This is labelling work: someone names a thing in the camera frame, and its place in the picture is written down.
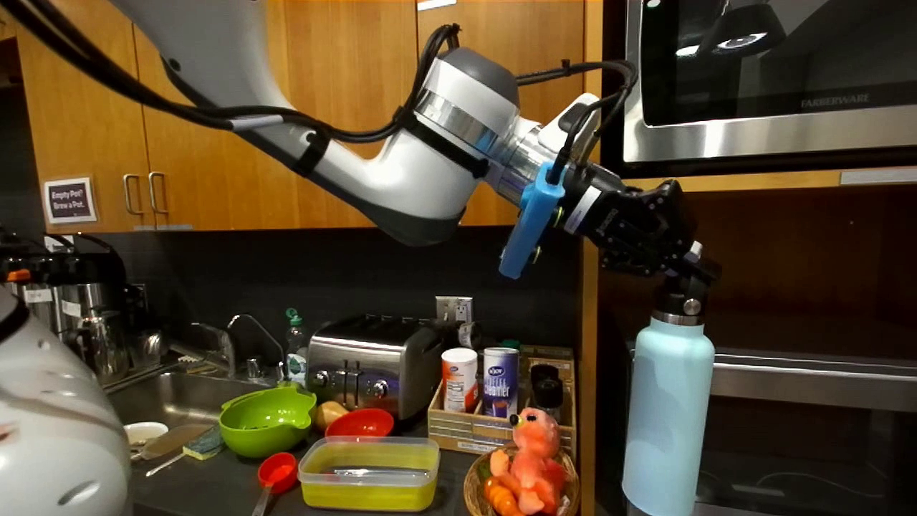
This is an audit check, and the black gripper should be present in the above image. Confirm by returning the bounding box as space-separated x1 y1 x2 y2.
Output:
563 167 724 302

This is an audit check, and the light blue water bottle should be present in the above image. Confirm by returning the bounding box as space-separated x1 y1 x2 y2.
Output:
620 285 721 516

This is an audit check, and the green-capped dish soap bottle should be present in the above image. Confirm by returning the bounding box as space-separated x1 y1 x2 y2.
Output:
285 303 312 389

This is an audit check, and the stainless microwave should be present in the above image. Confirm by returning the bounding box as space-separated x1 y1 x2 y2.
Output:
623 0 917 171

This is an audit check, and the black can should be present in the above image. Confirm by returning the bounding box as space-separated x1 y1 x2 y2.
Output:
527 362 569 418

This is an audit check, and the stainless built-in oven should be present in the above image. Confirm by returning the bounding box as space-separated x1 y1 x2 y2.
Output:
625 340 917 516

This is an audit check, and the blue and white can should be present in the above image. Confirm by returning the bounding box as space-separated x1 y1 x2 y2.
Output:
483 343 526 421

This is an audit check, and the white cup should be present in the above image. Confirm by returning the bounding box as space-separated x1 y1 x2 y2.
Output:
438 343 483 415

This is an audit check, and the wooden crate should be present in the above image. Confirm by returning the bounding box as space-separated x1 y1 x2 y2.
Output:
424 343 580 461

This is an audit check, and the orange toy carrot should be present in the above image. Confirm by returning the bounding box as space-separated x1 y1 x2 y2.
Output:
483 477 526 516

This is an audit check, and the wicker basket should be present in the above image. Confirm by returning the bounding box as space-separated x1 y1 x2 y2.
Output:
463 444 582 516

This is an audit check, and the silver toaster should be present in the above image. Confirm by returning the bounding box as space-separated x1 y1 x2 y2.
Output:
305 313 453 424

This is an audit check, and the red bowl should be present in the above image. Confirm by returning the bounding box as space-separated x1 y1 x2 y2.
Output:
325 405 398 441

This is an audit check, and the yellow-green plastic container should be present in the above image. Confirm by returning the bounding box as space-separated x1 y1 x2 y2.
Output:
295 436 444 514

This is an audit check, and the tan toy potato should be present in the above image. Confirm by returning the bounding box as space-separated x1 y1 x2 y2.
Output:
319 398 354 429

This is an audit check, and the curved metal faucet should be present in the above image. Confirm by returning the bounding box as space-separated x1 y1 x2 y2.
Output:
223 310 289 385

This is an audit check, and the green colander bowl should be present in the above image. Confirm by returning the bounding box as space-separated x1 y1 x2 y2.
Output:
218 385 322 461

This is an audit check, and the red measuring cup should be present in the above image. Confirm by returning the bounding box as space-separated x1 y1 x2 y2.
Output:
251 449 305 516

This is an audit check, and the small sink tap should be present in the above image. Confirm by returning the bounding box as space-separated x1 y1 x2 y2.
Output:
186 318 242 379

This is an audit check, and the stainless steel sink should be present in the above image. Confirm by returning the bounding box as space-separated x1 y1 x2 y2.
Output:
113 362 281 424

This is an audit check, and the green dish sponge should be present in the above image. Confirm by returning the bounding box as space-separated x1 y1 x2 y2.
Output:
181 424 229 464

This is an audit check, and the small white dish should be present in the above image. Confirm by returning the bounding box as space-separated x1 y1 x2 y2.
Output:
123 418 175 449

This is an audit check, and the black and steel coffee machine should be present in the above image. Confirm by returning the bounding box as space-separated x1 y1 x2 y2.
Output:
0 226 166 388

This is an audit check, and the dark cabinet label sign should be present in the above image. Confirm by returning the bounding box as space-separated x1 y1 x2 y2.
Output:
43 174 102 226

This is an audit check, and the wall power outlet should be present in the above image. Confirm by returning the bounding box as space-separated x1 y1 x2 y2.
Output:
433 293 476 348

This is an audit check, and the metal cabinet handle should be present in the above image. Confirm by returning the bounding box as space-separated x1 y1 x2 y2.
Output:
146 168 175 217
120 168 146 217

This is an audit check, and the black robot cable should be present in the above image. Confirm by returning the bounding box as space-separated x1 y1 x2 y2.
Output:
0 0 640 197

